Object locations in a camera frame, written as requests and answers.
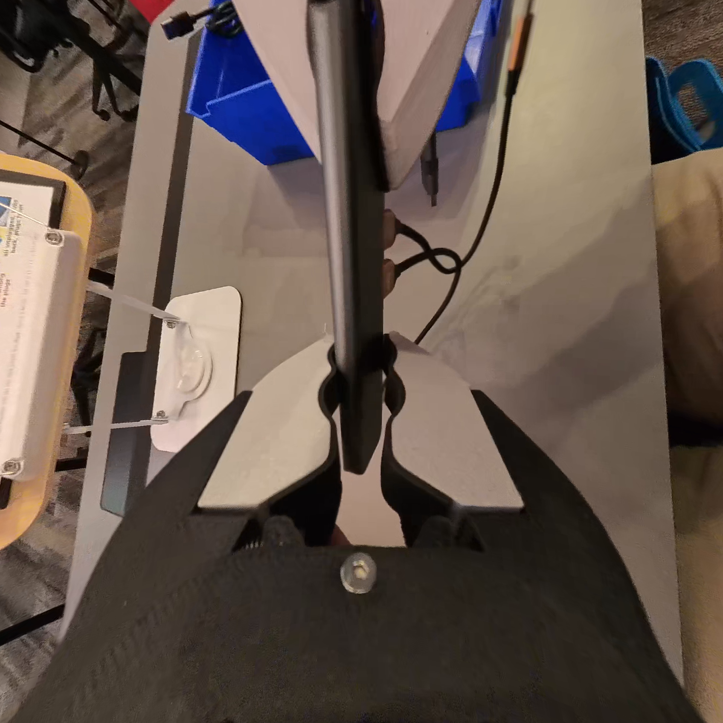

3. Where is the blue plastic bin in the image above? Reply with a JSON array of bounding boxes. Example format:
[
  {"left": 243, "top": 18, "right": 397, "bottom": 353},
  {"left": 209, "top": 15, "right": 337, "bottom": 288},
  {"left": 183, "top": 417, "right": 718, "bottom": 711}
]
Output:
[{"left": 186, "top": 0, "right": 482, "bottom": 166}]

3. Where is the yellow wooden stool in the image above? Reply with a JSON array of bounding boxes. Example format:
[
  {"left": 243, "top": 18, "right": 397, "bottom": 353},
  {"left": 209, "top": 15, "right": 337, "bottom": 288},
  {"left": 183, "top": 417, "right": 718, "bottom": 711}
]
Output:
[{"left": 0, "top": 151, "right": 95, "bottom": 550}]

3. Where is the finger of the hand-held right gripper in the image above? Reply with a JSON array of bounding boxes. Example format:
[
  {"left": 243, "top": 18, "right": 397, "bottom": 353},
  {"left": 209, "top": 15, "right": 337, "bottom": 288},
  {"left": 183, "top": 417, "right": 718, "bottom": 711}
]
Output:
[
  {"left": 233, "top": 0, "right": 322, "bottom": 159},
  {"left": 373, "top": 0, "right": 482, "bottom": 192}
]

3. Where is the white suction mount plate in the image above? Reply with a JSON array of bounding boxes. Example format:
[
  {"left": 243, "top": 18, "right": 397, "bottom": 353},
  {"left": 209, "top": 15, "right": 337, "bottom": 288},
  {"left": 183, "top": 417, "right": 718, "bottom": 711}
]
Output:
[{"left": 149, "top": 286, "right": 243, "bottom": 453}]

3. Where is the blue strap bag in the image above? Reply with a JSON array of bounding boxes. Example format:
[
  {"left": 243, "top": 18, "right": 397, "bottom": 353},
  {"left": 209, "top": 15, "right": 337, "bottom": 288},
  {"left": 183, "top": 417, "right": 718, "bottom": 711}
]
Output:
[{"left": 645, "top": 56, "right": 723, "bottom": 165}]

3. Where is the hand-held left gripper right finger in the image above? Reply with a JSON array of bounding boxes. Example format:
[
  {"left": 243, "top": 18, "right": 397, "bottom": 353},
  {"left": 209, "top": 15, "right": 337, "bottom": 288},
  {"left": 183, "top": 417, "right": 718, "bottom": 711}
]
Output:
[{"left": 382, "top": 332, "right": 526, "bottom": 514}]

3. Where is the black office chair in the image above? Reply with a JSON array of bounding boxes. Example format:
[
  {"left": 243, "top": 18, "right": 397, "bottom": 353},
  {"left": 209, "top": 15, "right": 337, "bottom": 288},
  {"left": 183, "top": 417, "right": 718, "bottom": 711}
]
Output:
[{"left": 0, "top": 0, "right": 142, "bottom": 122}]

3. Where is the beige cloth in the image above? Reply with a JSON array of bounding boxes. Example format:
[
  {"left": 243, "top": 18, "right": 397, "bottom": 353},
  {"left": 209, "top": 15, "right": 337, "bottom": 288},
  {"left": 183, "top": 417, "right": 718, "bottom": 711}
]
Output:
[{"left": 652, "top": 149, "right": 723, "bottom": 723}]

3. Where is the dark grey usb hub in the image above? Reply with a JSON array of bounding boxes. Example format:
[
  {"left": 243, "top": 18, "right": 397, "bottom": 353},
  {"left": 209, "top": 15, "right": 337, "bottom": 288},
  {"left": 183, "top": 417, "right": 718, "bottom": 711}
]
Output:
[{"left": 307, "top": 0, "right": 392, "bottom": 476}]

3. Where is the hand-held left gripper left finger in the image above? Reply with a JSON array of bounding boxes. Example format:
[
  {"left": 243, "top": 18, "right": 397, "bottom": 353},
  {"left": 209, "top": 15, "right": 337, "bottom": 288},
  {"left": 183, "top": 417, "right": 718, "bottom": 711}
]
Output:
[{"left": 195, "top": 333, "right": 344, "bottom": 514}]

